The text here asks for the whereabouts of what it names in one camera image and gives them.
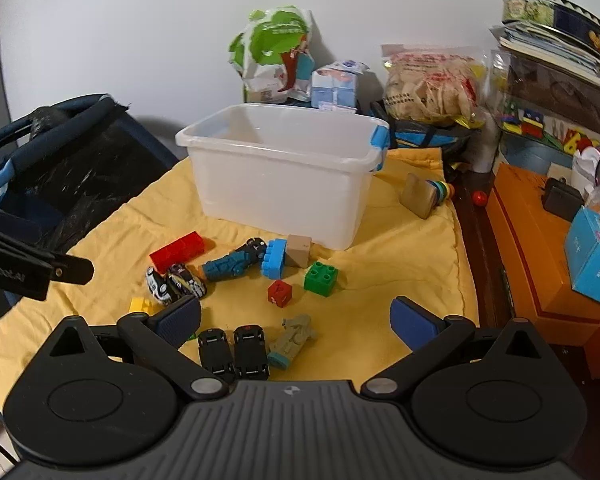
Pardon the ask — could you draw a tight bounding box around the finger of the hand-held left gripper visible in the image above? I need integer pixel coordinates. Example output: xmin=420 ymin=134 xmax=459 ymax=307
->
xmin=0 ymin=205 xmax=95 ymax=302

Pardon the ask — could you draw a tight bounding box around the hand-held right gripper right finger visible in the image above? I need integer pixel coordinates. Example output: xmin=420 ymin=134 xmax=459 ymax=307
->
xmin=360 ymin=296 xmax=551 ymax=401

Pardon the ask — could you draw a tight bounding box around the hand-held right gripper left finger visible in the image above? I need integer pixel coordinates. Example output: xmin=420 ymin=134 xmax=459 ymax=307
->
xmin=45 ymin=296 xmax=233 ymax=402

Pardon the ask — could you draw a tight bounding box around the black yellow toy car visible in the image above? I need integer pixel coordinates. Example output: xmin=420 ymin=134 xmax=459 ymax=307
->
xmin=166 ymin=263 xmax=207 ymax=298

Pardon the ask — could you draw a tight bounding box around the white toy car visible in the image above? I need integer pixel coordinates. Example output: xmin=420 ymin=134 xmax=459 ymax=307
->
xmin=146 ymin=266 xmax=173 ymax=306

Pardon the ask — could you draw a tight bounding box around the red toy brick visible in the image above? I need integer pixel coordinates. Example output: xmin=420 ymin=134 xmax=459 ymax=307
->
xmin=150 ymin=231 xmax=205 ymax=272

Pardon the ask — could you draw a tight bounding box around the blue robot toy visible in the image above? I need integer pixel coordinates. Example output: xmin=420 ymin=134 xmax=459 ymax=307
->
xmin=202 ymin=252 xmax=261 ymax=282

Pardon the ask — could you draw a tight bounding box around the green toy brick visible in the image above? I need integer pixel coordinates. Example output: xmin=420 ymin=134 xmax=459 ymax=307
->
xmin=303 ymin=260 xmax=339 ymax=297

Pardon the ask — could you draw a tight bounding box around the red cube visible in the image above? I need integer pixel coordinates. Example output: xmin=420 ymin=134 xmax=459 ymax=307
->
xmin=267 ymin=280 xmax=293 ymax=308

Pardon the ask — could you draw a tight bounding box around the blue toy brick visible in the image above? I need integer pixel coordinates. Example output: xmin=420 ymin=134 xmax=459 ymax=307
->
xmin=260 ymin=239 xmax=287 ymax=279

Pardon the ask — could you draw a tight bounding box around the grey robot toy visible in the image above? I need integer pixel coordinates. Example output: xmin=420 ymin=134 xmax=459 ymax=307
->
xmin=267 ymin=314 xmax=317 ymax=370

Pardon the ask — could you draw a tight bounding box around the wooden block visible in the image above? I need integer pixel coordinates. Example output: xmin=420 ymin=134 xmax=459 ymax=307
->
xmin=285 ymin=234 xmax=313 ymax=268

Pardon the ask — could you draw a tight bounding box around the clear plastic container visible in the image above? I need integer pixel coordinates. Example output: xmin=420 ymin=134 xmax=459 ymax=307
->
xmin=175 ymin=103 xmax=390 ymax=252

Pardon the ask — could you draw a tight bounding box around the yellow cloth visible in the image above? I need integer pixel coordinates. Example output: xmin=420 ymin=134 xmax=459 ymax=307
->
xmin=0 ymin=147 xmax=481 ymax=413

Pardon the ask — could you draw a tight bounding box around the dark blue mesh playpen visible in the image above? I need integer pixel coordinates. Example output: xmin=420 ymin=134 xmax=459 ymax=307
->
xmin=0 ymin=92 xmax=181 ymax=311

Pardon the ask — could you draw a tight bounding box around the orange box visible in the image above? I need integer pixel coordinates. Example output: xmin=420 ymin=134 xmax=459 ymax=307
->
xmin=485 ymin=162 xmax=600 ymax=346

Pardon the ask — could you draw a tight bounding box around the white plastic bottle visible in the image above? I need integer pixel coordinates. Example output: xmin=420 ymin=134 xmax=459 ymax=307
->
xmin=474 ymin=130 xmax=501 ymax=175

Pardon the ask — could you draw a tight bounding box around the blue black bag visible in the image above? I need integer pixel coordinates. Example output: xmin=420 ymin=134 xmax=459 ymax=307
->
xmin=370 ymin=102 xmax=486 ymax=156

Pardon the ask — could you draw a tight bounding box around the small black pouch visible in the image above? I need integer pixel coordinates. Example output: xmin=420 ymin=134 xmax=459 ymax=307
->
xmin=542 ymin=177 xmax=585 ymax=221

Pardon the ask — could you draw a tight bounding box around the blue cardboard box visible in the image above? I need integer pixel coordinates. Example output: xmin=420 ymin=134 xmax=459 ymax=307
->
xmin=565 ymin=207 xmax=600 ymax=311

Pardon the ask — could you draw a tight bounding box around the light blue storage box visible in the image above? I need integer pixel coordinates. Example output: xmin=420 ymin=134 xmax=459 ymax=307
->
xmin=500 ymin=135 xmax=576 ymax=171

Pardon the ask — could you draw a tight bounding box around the clear bag of snacks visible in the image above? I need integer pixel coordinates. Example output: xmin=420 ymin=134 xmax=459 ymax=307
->
xmin=381 ymin=44 xmax=488 ymax=126

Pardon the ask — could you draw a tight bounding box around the light blue tissue pack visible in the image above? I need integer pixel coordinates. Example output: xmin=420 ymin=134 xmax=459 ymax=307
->
xmin=311 ymin=60 xmax=370 ymax=110

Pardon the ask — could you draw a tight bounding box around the clear case of puzzle pieces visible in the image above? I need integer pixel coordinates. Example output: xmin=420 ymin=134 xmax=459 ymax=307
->
xmin=487 ymin=50 xmax=600 ymax=153

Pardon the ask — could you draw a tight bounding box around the green white plastic bag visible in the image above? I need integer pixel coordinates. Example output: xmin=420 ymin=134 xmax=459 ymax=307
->
xmin=228 ymin=6 xmax=315 ymax=103

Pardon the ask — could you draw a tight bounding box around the stack of books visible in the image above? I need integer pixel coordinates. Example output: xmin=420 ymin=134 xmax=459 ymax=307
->
xmin=490 ymin=22 xmax=600 ymax=86

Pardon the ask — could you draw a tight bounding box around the round printed tin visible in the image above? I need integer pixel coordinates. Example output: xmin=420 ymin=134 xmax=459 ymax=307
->
xmin=501 ymin=0 xmax=600 ymax=61

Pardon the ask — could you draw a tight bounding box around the wooden rainbow ring stacker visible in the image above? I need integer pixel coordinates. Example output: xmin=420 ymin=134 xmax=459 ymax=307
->
xmin=399 ymin=172 xmax=456 ymax=220

